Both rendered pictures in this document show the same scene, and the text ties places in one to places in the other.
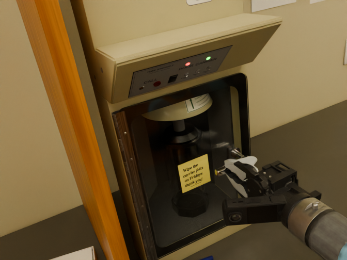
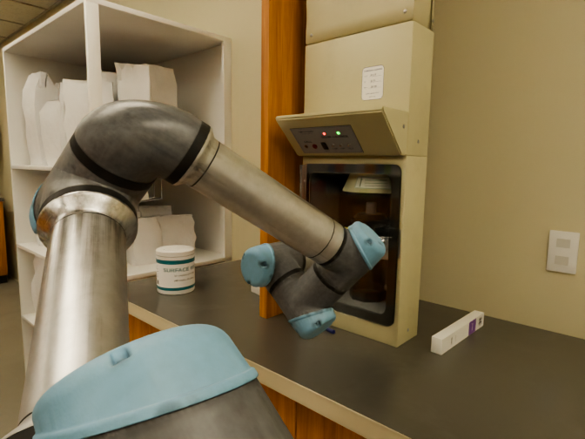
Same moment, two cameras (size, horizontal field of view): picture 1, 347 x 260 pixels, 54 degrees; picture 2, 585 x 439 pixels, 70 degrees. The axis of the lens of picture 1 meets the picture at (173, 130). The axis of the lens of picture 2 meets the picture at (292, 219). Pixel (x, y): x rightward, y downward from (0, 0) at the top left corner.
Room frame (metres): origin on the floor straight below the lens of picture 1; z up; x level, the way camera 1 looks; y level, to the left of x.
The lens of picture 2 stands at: (0.07, -0.95, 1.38)
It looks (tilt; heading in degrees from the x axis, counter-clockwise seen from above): 7 degrees down; 65
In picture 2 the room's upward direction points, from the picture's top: 1 degrees clockwise
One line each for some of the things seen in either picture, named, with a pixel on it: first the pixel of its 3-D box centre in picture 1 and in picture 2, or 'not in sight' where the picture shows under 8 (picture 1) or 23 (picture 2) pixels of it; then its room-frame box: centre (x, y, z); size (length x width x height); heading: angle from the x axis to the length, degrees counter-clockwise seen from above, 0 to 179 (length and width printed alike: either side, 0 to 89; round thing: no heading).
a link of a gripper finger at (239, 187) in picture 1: (245, 178); not in sight; (0.61, -0.14, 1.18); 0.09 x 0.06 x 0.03; 22
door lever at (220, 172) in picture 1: (229, 162); not in sight; (0.65, -0.12, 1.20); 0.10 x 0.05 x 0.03; 112
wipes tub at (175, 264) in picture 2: not in sight; (175, 268); (0.30, 0.51, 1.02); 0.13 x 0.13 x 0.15
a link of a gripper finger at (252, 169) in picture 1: (249, 175); not in sight; (0.56, -0.14, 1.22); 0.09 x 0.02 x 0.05; 23
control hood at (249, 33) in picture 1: (193, 60); (337, 134); (0.61, -0.06, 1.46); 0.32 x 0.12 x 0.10; 113
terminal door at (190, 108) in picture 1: (195, 171); (345, 239); (0.65, -0.04, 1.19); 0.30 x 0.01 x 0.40; 112
